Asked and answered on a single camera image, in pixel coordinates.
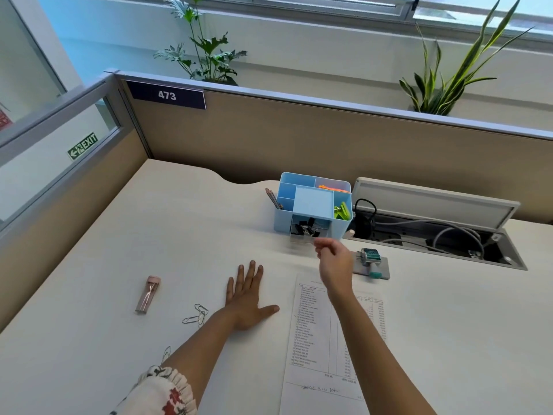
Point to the person's right hand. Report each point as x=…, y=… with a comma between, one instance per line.
x=337, y=270

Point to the person's left hand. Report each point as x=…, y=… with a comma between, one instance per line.
x=246, y=304

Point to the green date stamp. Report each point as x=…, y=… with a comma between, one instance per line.
x=371, y=256

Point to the silver paper clip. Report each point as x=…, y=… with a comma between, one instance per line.
x=192, y=320
x=166, y=354
x=202, y=308

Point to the grey stamp pad case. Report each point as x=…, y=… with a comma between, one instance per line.
x=384, y=272

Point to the pile of black binder clips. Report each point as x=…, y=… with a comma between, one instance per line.
x=306, y=228

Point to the green stapler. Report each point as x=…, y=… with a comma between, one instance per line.
x=342, y=211

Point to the blue desk organizer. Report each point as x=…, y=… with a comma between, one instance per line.
x=311, y=203

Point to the printed paper sheet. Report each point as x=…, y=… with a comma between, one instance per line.
x=311, y=341

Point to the orange sticky note pad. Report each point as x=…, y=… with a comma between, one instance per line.
x=332, y=187

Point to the clear pink lead tube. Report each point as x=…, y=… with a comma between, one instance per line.
x=148, y=295

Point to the person's left forearm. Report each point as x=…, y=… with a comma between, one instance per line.
x=203, y=350

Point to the person's right forearm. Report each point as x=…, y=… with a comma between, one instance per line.
x=380, y=358

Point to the white desk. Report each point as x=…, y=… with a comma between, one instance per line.
x=173, y=220

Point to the white floral dress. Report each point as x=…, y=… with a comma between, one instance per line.
x=160, y=397

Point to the beige partition panel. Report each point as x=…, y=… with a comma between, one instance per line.
x=281, y=142

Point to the glass topped side partition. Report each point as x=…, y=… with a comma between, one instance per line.
x=65, y=220

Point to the green snake plant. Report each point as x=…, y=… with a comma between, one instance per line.
x=436, y=95

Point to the dark blue number sign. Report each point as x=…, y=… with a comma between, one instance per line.
x=166, y=95

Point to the green exit sign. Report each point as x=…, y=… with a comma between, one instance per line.
x=83, y=146

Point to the leafy green plant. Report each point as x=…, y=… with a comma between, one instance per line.
x=207, y=51

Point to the grey window frame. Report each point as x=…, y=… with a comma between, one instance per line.
x=345, y=2

